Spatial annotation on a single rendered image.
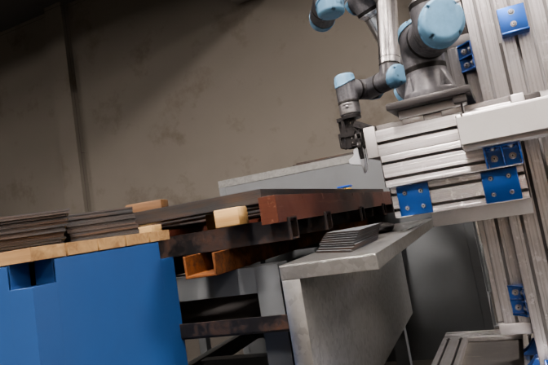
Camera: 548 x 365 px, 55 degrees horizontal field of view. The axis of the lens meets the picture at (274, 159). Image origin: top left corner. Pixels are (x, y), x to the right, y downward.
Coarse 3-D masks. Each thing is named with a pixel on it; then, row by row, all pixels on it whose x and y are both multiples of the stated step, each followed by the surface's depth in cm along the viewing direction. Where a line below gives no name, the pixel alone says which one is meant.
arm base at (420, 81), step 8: (424, 64) 145; (432, 64) 145; (440, 64) 145; (408, 72) 149; (416, 72) 146; (424, 72) 145; (432, 72) 144; (440, 72) 145; (448, 72) 147; (408, 80) 149; (416, 80) 146; (424, 80) 144; (432, 80) 143; (440, 80) 144; (448, 80) 144; (408, 88) 149; (416, 88) 145; (424, 88) 143; (432, 88) 142; (440, 88) 142; (448, 88) 143; (408, 96) 147; (416, 96) 145
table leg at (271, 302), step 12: (264, 276) 120; (276, 276) 118; (264, 288) 119; (276, 288) 118; (264, 300) 119; (276, 300) 118; (264, 312) 119; (276, 312) 118; (264, 336) 119; (276, 336) 118; (288, 336) 117; (276, 348) 118; (288, 348) 117; (276, 360) 117; (288, 360) 116
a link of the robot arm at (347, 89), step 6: (336, 78) 188; (342, 78) 186; (348, 78) 186; (354, 78) 188; (336, 84) 188; (342, 84) 186; (348, 84) 186; (354, 84) 187; (360, 84) 189; (336, 90) 189; (342, 90) 186; (348, 90) 186; (354, 90) 186; (360, 90) 188; (342, 96) 186; (348, 96) 185; (354, 96) 186; (342, 102) 186
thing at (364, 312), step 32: (288, 288) 105; (320, 288) 115; (352, 288) 139; (384, 288) 177; (288, 320) 105; (320, 320) 111; (352, 320) 133; (384, 320) 167; (320, 352) 107; (352, 352) 128; (384, 352) 159
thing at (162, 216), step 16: (256, 192) 116; (272, 192) 123; (288, 192) 132; (304, 192) 144; (320, 192) 159; (336, 192) 176; (160, 208) 125; (176, 208) 123; (192, 208) 122; (208, 208) 120; (224, 208) 119; (256, 208) 145; (144, 224) 130; (176, 224) 198
